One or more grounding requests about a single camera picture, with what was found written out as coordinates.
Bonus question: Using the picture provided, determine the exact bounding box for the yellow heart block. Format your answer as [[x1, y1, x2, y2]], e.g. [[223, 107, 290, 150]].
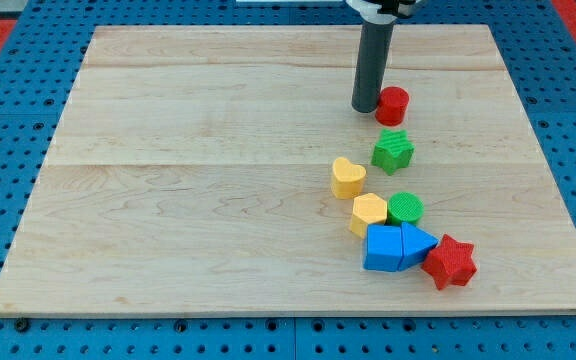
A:
[[331, 157, 367, 199]]

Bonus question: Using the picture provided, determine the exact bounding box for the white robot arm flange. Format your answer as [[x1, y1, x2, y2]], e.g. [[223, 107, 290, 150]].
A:
[[345, 0, 426, 25]]

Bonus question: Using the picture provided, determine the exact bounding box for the green star block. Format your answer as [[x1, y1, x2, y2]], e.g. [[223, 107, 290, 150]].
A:
[[371, 129, 415, 176]]

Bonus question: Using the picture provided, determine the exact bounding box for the red star block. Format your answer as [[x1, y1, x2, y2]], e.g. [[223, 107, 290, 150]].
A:
[[421, 234, 477, 290]]

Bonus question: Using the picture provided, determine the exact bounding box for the yellow hexagon block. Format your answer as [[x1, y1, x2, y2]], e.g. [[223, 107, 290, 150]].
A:
[[348, 193, 387, 239]]

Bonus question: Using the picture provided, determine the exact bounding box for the light wooden board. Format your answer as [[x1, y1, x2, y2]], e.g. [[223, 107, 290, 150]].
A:
[[0, 25, 576, 319]]

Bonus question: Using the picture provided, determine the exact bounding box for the blue cube block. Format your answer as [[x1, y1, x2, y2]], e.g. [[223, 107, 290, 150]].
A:
[[363, 224, 403, 272]]

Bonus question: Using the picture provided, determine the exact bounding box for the green cylinder block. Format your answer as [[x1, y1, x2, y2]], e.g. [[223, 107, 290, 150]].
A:
[[387, 192, 425, 225]]

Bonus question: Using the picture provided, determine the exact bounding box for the red cylinder block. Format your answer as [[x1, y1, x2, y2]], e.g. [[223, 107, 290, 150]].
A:
[[375, 86, 410, 126]]

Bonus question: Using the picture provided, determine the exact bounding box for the blue triangle block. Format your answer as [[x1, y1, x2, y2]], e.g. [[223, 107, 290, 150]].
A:
[[398, 222, 439, 271]]

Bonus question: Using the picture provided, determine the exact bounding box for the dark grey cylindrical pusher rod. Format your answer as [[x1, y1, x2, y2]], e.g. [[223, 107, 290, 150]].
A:
[[351, 20, 394, 113]]

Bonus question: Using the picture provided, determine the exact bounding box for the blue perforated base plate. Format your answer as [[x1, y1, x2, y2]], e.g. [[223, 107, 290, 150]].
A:
[[0, 0, 576, 359]]

